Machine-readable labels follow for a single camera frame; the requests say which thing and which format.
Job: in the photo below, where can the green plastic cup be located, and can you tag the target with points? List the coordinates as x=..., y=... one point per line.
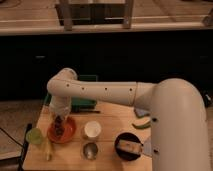
x=34, y=136

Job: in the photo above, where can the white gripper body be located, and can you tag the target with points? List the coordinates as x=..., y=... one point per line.
x=60, y=106

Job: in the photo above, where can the small metal cup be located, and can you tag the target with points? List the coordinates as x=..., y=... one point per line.
x=90, y=151

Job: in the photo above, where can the black bowl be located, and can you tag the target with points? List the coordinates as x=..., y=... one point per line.
x=126, y=155

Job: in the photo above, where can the dark grape bunch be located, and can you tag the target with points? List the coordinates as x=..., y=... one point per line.
x=58, y=125

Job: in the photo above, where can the red bowl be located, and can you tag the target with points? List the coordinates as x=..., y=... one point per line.
x=69, y=125

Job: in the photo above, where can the green plastic tray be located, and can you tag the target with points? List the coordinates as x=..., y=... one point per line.
x=83, y=103

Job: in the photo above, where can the wooden chair frame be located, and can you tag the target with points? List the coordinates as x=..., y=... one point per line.
x=90, y=14

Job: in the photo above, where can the bread slice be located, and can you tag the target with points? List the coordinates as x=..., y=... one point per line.
x=130, y=146

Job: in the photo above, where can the grey blue cloth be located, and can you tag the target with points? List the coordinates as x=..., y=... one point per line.
x=147, y=147

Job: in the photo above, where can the blue sponge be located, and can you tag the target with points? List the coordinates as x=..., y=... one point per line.
x=140, y=112

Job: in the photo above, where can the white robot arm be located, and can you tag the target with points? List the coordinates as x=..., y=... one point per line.
x=179, y=130

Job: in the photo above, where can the white cup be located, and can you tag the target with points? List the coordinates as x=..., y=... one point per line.
x=92, y=129

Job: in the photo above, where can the yellow banana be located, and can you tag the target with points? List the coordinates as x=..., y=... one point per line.
x=48, y=149

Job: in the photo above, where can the black pen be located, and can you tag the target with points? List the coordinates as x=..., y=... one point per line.
x=86, y=111

